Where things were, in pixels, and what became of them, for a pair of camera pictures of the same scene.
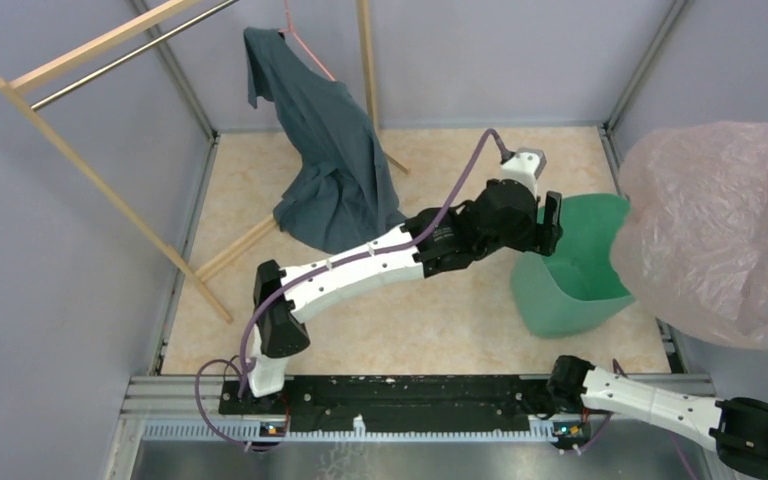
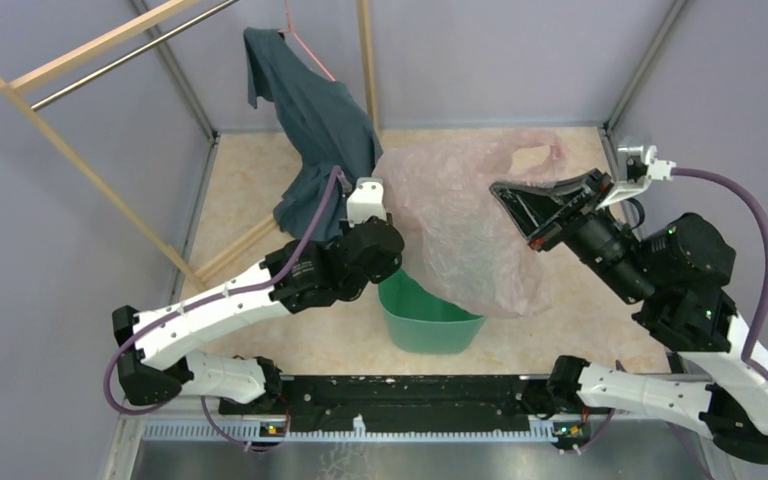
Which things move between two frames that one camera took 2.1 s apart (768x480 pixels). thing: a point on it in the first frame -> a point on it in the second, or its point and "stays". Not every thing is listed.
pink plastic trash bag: x=702 y=248 -> x=460 y=237
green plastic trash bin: x=577 y=285 -> x=419 y=321
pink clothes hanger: x=290 y=30 stays
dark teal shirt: x=342 y=198 stays
